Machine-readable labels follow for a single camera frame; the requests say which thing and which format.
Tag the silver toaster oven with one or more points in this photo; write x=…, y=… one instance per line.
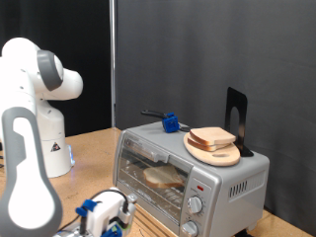
x=237, y=204

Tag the vertical metal pole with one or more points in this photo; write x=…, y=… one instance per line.
x=113, y=49

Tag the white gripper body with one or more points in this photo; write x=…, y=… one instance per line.
x=105, y=207

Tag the white bread slice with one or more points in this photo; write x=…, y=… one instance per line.
x=163, y=176
x=204, y=147
x=212, y=135

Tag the black metal bookend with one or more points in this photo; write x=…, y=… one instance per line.
x=243, y=108

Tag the silver oven knob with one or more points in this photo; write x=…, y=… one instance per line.
x=190, y=229
x=195, y=204

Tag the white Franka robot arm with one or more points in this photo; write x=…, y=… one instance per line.
x=29, y=184

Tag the round wooden plate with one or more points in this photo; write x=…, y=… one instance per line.
x=214, y=158

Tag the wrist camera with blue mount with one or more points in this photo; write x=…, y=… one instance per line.
x=126, y=217

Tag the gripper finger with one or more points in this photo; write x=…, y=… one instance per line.
x=132, y=198

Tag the black spatula with blue block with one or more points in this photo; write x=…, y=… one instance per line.
x=170, y=123

